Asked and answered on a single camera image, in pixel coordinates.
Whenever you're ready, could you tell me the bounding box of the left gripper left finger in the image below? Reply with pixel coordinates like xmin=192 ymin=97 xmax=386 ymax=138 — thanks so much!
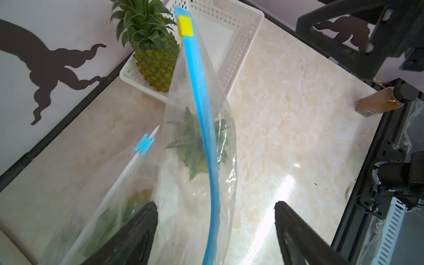
xmin=83 ymin=202 xmax=158 ymax=265

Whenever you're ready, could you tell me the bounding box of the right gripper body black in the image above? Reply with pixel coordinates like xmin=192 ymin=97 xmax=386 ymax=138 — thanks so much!
xmin=295 ymin=1 xmax=424 ymax=80

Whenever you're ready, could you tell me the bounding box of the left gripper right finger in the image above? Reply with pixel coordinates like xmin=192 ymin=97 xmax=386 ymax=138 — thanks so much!
xmin=274 ymin=201 xmax=349 ymax=265

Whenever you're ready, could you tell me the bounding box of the zip-top bag clear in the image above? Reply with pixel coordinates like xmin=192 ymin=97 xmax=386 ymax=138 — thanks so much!
xmin=149 ymin=6 xmax=237 ymax=265
xmin=40 ymin=128 xmax=159 ymax=265

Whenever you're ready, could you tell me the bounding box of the pineapple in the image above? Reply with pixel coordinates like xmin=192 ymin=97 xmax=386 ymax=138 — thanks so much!
xmin=110 ymin=0 xmax=180 ymax=93
xmin=166 ymin=108 xmax=229 ymax=180
xmin=79 ymin=189 xmax=152 ymax=257

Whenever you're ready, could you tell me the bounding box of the amber bottle black cap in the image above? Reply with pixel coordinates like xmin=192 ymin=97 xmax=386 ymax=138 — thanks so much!
xmin=356 ymin=83 xmax=420 ymax=117

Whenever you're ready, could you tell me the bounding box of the white plastic basket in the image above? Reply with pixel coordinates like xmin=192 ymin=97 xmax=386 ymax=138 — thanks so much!
xmin=119 ymin=0 xmax=265 ymax=104

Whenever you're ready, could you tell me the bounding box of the white slotted cable duct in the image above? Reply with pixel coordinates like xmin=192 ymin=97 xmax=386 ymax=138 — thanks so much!
xmin=371 ymin=197 xmax=407 ymax=265

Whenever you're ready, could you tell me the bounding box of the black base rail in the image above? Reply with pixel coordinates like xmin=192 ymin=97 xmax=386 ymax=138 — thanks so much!
xmin=331 ymin=79 xmax=424 ymax=265

